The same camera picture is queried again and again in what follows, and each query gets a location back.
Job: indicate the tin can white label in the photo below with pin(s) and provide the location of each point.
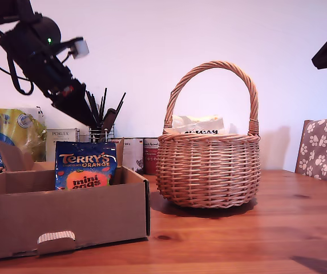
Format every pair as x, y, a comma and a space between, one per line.
134, 154

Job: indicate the brown cardboard box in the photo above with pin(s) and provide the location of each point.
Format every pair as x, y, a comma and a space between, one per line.
66, 219

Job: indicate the red white Maltesers bag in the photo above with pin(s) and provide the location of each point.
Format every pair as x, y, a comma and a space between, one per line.
191, 119

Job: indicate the white Porlex box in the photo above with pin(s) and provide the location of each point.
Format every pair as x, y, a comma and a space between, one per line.
63, 142

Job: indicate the tin can red label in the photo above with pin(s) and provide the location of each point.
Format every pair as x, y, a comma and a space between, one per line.
151, 157

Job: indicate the black chopstick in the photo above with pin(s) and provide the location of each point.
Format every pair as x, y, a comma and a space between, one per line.
104, 105
92, 100

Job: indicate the paw-print chair cover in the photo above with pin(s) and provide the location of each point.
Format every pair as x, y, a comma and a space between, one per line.
323, 148

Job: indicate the blue Terry's mini eggs bag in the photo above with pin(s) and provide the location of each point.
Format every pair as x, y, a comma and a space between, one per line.
86, 160

